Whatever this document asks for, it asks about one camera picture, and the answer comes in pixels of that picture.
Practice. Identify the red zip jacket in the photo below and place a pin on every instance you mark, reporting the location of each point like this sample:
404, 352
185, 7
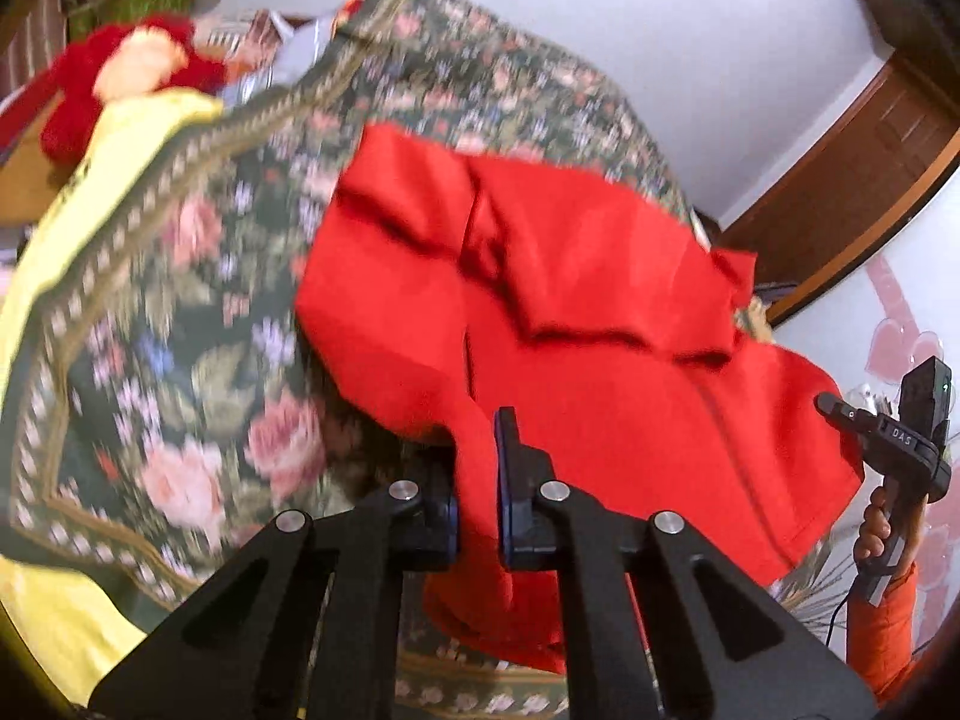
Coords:
444, 285

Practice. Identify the yellow garment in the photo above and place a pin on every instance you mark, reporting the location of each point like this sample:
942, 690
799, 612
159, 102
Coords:
70, 626

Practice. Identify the brown wooden door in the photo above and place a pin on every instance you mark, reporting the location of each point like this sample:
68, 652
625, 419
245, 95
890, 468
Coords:
846, 195

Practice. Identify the pink striped curtain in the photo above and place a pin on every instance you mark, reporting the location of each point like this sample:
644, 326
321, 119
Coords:
41, 36

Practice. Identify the patterned light blue cloth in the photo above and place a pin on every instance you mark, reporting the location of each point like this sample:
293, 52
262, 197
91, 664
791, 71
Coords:
263, 48

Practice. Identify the green floral bedspread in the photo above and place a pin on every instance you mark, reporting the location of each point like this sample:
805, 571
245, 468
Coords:
165, 405

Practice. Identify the orange sleeved right forearm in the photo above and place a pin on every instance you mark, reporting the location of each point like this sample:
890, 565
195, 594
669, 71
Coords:
879, 639

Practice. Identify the right hand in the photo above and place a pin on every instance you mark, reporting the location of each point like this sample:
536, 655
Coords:
875, 533

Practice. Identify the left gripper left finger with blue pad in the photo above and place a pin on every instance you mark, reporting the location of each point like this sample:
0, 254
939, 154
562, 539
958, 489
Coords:
303, 621

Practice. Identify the green fabric storage box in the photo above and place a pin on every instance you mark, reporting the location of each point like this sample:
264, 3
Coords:
83, 19

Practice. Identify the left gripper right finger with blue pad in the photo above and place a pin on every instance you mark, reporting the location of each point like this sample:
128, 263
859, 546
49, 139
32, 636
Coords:
657, 622

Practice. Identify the red plush toy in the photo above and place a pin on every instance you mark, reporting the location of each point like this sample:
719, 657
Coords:
114, 62

